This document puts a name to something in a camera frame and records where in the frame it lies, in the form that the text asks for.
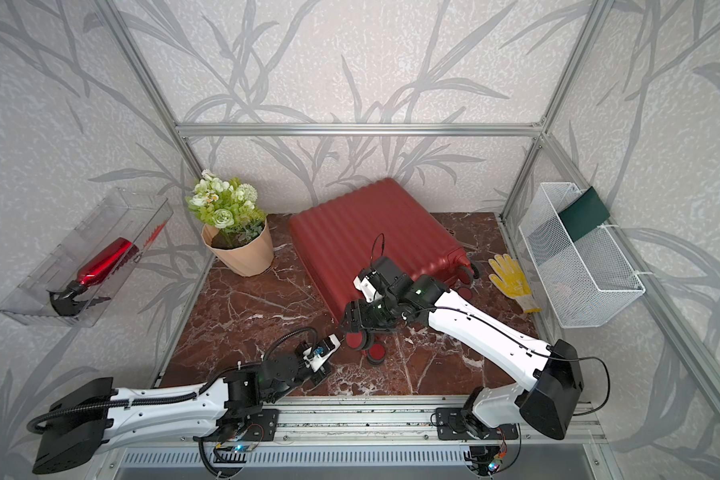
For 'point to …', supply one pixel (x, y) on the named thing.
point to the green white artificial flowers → (230, 207)
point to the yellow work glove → (511, 279)
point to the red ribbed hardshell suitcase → (337, 239)
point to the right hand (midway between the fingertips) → (347, 325)
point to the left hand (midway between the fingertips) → (340, 347)
